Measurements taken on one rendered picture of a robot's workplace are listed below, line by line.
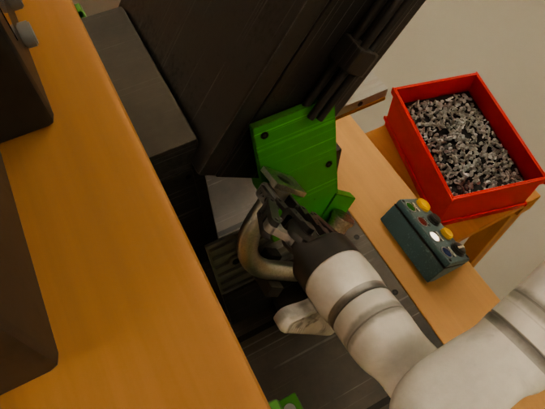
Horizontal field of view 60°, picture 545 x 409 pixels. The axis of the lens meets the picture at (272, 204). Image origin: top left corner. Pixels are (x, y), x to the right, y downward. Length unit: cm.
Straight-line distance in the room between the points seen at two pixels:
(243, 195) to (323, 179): 31
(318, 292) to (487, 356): 17
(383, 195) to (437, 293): 22
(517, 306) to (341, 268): 16
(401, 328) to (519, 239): 172
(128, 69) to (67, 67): 45
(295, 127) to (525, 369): 36
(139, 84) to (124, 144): 47
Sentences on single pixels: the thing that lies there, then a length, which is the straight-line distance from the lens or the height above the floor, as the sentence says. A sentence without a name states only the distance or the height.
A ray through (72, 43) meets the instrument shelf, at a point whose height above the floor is 154.
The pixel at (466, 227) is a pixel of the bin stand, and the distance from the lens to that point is 112.
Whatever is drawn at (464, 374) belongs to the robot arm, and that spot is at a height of 132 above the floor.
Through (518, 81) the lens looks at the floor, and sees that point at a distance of 275.
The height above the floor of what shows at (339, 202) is 109.
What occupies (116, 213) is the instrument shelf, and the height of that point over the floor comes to 154.
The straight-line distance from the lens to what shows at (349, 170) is 100.
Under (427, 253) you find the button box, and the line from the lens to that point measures 89.
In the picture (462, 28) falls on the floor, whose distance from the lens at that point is 294.
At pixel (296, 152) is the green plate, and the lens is 62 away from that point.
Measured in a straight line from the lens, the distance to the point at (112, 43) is 76.
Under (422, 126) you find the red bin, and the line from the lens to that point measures 115.
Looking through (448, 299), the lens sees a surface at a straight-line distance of 91.
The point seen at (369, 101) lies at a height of 112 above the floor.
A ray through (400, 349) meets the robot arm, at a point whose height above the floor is 127.
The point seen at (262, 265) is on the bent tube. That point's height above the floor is 108.
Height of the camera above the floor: 171
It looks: 59 degrees down
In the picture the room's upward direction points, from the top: straight up
